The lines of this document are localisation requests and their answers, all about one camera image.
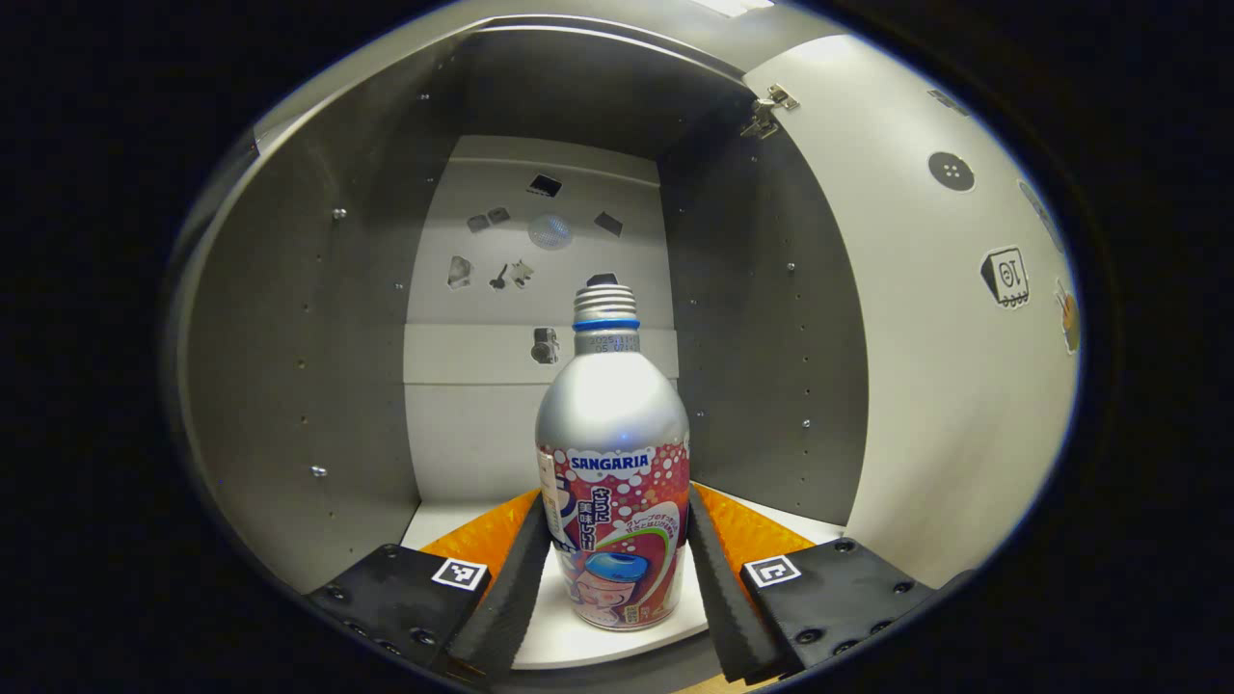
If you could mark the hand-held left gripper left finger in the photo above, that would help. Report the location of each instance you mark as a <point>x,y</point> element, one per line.
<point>511,598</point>

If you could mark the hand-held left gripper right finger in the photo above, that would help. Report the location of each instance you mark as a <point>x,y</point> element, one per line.
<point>723,607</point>

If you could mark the silver bottle with red label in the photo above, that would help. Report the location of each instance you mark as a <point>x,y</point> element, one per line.
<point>612,414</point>

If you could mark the grey cabinet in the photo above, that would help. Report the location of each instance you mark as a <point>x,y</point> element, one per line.
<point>308,366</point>

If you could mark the white cabinet door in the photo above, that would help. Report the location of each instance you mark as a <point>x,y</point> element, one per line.
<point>916,337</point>

